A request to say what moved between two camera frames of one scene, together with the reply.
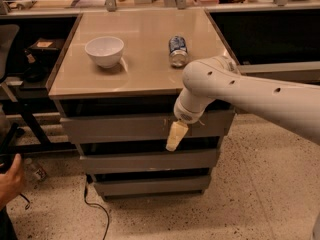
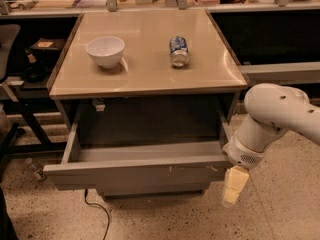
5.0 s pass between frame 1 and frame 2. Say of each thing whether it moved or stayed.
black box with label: stayed
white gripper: moved
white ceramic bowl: stayed
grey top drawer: moved
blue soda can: stayed
